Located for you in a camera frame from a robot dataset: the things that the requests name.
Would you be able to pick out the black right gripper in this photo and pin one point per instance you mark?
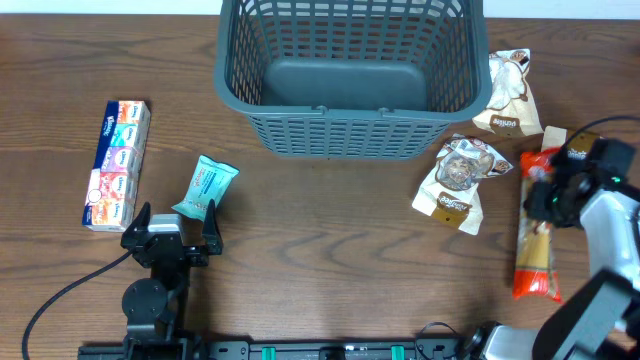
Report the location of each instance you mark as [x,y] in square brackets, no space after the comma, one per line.
[538,204]

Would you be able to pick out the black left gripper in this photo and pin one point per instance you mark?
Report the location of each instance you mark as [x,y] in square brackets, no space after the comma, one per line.
[199,255]

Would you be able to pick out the beige snack bag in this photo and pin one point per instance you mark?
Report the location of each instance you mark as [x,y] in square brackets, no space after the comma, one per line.
[578,147]

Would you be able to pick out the red spaghetti package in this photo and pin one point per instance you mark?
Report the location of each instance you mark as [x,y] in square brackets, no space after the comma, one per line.
[534,271]

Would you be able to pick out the white brown snack bag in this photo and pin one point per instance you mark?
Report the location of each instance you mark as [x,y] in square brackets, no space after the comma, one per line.
[449,192]

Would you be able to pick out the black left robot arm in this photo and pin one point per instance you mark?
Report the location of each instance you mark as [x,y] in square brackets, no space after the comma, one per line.
[155,306]

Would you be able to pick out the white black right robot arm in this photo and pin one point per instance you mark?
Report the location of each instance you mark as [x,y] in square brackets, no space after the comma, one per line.
[597,198]

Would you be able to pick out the teal wet wipes pack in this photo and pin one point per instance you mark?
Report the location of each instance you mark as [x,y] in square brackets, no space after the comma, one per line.
[209,182]

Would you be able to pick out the Kleenex tissue multipack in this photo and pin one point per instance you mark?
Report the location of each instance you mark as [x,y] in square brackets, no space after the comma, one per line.
[113,183]

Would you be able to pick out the white snack bag top right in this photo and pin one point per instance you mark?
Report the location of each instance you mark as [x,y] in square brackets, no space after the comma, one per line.
[511,110]

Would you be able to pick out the grey plastic basket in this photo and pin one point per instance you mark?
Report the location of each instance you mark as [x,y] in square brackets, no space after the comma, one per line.
[352,78]

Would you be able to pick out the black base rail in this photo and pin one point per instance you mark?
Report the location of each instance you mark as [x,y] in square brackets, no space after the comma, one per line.
[425,348]

